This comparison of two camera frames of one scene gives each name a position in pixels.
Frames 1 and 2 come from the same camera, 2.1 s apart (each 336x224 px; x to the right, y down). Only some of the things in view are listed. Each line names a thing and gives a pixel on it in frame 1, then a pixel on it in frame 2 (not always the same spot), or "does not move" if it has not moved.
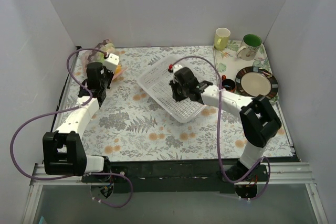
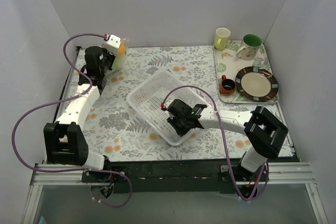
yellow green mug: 221,38 does not move
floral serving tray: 228,65 does not move
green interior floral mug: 250,45 does not move
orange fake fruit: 118,68 → 121,50
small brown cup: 228,84 does not move
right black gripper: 175,92 → 177,123
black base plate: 175,177 does not move
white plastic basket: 154,78 → 146,99
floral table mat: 128,125 does not move
